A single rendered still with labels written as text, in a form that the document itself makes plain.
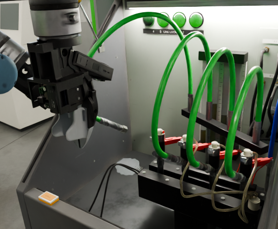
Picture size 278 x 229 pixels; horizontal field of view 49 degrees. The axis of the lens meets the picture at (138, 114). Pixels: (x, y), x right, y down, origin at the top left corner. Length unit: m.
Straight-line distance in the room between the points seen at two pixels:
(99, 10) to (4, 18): 1.07
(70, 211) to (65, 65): 0.45
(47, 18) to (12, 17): 3.25
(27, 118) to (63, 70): 3.25
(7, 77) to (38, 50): 0.13
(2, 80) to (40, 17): 0.16
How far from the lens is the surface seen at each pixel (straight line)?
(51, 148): 0.98
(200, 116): 0.97
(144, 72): 1.16
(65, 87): 0.49
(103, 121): 0.82
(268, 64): 0.97
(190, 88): 0.98
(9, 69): 0.61
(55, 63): 0.50
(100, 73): 0.57
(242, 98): 0.62
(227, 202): 0.81
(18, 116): 3.68
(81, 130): 0.56
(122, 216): 0.99
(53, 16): 0.49
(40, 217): 0.96
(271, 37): 0.96
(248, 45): 0.98
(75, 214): 0.84
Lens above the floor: 1.48
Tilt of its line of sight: 23 degrees down
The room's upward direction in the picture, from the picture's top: 3 degrees counter-clockwise
